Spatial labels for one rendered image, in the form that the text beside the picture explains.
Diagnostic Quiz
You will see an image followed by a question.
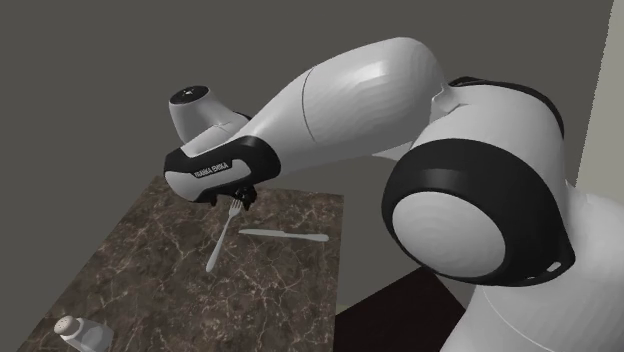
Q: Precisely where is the silver fork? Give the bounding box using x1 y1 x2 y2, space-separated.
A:
205 197 243 274

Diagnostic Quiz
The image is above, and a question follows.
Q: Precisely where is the silver table knife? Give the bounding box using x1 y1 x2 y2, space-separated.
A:
238 228 330 243

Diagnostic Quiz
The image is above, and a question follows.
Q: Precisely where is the glass salt shaker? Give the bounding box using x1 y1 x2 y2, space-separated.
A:
53 315 115 352

